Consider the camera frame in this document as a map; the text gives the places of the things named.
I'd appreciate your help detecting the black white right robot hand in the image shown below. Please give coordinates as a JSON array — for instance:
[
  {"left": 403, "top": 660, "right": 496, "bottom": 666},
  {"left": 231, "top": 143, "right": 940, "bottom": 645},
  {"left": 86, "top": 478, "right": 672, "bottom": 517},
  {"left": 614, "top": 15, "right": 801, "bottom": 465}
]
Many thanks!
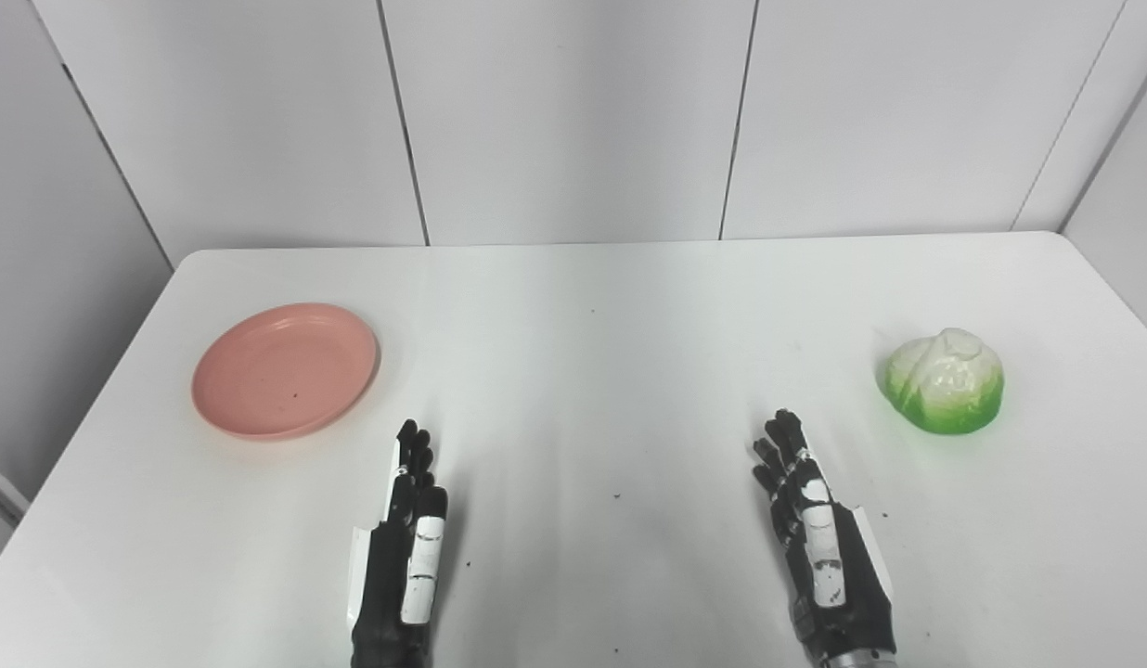
[{"left": 753, "top": 408, "right": 899, "bottom": 662}]

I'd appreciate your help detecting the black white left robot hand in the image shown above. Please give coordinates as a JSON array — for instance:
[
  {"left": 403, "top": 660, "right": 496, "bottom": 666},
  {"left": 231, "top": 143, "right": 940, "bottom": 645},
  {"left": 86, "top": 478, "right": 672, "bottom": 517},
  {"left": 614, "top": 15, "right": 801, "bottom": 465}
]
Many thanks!
[{"left": 348, "top": 419, "right": 450, "bottom": 668}]

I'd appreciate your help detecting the pink round plate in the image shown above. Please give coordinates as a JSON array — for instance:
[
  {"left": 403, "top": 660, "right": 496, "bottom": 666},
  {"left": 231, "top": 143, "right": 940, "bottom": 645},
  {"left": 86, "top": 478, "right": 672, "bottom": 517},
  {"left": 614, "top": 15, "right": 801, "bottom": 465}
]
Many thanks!
[{"left": 191, "top": 302, "right": 380, "bottom": 442}]

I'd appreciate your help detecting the green white toy cabbage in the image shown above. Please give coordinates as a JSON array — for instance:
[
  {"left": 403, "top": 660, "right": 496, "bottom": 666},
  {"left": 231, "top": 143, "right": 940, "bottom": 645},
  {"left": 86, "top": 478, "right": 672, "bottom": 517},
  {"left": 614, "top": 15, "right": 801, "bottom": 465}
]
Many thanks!
[{"left": 879, "top": 328, "right": 1006, "bottom": 435}]

